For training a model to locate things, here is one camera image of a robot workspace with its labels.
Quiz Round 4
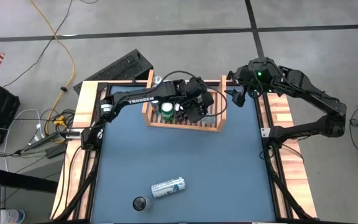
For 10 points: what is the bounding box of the green Sprite can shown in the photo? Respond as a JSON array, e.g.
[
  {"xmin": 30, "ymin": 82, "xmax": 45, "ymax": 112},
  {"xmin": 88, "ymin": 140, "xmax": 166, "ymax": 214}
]
[{"xmin": 160, "ymin": 101, "xmax": 175, "ymax": 123}]

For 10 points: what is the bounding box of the yellow floor cable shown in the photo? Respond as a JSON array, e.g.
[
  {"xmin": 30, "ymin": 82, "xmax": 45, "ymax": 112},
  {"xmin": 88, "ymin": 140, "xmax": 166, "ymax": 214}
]
[{"xmin": 29, "ymin": 0, "xmax": 76, "ymax": 144}]

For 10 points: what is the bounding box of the white blue container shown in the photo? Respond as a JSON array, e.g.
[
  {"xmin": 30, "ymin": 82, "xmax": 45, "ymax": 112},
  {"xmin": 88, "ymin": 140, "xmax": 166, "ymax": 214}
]
[{"xmin": 0, "ymin": 208, "xmax": 26, "ymax": 224}]

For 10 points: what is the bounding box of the black power strip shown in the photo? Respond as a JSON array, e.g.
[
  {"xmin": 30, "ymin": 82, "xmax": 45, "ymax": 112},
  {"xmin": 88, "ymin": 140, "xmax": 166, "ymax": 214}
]
[{"xmin": 19, "ymin": 132, "xmax": 60, "ymax": 155}]

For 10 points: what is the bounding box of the white Celsius Arctic Vibe can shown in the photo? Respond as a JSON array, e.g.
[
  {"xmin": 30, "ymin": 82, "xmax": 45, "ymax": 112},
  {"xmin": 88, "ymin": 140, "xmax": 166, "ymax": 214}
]
[
  {"xmin": 150, "ymin": 176, "xmax": 186, "ymax": 199},
  {"xmin": 203, "ymin": 114, "xmax": 218, "ymax": 126}
]

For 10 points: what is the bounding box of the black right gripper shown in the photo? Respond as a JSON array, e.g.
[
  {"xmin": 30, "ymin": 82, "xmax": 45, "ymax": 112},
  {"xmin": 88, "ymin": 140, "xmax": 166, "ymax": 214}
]
[{"xmin": 224, "ymin": 57, "xmax": 281, "ymax": 108}]

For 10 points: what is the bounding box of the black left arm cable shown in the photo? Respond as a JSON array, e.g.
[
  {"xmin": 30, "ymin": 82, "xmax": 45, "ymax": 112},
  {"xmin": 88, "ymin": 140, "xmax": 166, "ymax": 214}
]
[{"xmin": 160, "ymin": 70, "xmax": 229, "ymax": 118}]

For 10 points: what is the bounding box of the white cable with plug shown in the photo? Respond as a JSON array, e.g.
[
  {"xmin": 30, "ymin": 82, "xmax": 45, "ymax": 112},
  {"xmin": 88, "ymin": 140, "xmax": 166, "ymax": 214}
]
[{"xmin": 3, "ymin": 108, "xmax": 43, "ymax": 172}]

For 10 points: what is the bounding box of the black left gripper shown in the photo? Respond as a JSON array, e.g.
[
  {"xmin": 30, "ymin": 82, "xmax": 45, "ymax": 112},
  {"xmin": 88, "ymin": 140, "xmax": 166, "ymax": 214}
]
[{"xmin": 174, "ymin": 77, "xmax": 214, "ymax": 124}]

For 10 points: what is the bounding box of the black floor beam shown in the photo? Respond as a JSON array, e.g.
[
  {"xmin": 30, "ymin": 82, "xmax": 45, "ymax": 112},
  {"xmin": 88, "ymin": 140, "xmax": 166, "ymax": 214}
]
[{"xmin": 0, "ymin": 167, "xmax": 59, "ymax": 194}]

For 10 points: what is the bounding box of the wooden slatted shelf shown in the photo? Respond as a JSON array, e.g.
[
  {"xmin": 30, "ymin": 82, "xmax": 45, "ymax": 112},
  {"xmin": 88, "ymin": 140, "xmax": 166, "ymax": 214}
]
[{"xmin": 141, "ymin": 68, "xmax": 228, "ymax": 133}]

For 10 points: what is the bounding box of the black plastic crate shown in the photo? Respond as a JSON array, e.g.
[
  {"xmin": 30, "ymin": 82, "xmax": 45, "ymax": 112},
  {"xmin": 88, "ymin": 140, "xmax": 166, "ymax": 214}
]
[{"xmin": 0, "ymin": 80, "xmax": 21, "ymax": 147}]

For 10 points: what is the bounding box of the black power adapter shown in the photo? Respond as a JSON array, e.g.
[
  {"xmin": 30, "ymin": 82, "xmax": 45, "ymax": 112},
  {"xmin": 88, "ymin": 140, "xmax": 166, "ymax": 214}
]
[{"xmin": 45, "ymin": 144, "xmax": 67, "ymax": 159}]

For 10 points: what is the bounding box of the black floor cable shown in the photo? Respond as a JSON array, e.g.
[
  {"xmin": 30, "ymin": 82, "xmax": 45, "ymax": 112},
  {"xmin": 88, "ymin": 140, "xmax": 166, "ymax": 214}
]
[{"xmin": 2, "ymin": 0, "xmax": 74, "ymax": 88}]

